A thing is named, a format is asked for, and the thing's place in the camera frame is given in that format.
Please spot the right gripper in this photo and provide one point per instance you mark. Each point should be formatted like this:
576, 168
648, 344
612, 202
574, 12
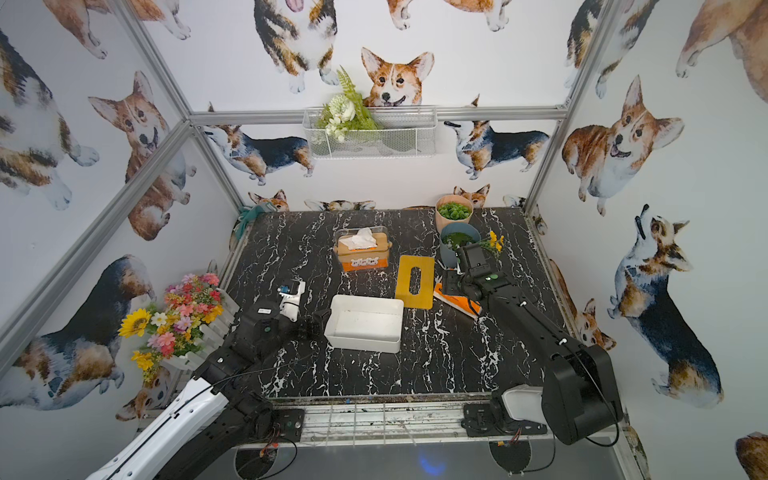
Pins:
463, 278

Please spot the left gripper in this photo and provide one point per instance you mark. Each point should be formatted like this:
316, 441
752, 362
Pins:
306, 327

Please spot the orange tissue pack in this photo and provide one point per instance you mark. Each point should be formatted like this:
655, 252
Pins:
363, 239
461, 304

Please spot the yellow wooden slotted lid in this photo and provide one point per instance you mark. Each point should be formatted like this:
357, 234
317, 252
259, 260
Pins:
415, 281

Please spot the white rectangular tissue box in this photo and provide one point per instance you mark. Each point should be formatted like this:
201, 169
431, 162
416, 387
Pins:
365, 324

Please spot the clear plastic tissue box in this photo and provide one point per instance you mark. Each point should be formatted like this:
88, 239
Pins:
360, 262

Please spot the light wooden slotted lid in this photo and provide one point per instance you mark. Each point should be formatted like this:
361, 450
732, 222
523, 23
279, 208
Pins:
383, 246

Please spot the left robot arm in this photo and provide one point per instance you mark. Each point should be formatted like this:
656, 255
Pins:
221, 406

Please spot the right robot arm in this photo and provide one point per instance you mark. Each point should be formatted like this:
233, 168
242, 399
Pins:
579, 396

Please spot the yellow artificial flower sprig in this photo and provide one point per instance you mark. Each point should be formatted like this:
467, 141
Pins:
493, 243

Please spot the blue-grey plant pot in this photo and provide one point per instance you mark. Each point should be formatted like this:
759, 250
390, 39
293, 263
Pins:
452, 238

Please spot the pink plant pot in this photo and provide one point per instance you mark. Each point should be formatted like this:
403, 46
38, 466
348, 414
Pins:
452, 209

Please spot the colourful flower bouquet planter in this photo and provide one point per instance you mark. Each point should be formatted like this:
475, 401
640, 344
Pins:
192, 322

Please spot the green cloth at corner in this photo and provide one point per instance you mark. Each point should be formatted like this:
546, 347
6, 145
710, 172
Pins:
247, 215

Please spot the white flowers with fern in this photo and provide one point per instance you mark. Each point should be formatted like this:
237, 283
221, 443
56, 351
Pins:
346, 114

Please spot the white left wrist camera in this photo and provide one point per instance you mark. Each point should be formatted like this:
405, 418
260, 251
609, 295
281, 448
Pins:
291, 293

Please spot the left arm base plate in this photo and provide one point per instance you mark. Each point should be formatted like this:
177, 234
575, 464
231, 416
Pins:
285, 426

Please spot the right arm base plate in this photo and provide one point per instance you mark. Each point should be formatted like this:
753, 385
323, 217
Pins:
490, 420

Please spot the white wire wall basket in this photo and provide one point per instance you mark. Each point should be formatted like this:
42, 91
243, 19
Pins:
403, 132

